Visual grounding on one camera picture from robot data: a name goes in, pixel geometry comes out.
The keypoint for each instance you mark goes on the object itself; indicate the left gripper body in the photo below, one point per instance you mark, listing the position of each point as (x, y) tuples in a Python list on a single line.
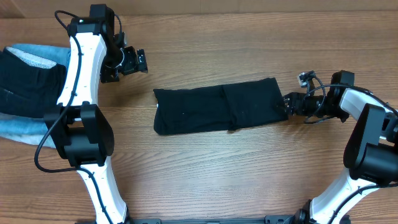
[(125, 63)]

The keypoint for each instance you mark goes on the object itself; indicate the black t-shirt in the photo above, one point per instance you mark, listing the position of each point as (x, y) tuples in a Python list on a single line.
[(219, 108)]

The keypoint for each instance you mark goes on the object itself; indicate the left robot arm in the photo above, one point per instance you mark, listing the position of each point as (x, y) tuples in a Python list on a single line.
[(78, 128)]

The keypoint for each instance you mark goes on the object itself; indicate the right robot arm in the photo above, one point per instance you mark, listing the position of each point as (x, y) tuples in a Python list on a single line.
[(370, 156)]

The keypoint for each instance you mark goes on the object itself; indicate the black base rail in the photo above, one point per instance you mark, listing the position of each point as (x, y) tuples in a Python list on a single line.
[(214, 221)]

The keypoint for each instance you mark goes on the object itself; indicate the folded black garment on stack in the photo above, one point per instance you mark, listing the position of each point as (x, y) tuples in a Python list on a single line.
[(27, 90)]

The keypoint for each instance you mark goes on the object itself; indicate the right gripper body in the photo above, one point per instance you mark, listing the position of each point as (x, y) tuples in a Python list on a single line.
[(292, 104)]

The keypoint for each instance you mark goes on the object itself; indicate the folded light blue garment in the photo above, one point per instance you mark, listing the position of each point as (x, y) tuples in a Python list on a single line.
[(61, 55)]

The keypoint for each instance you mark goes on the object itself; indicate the folded blue jeans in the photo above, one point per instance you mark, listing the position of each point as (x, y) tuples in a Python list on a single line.
[(22, 129)]

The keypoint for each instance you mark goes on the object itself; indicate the white mesh garment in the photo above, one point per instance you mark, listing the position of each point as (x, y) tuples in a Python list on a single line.
[(31, 59)]

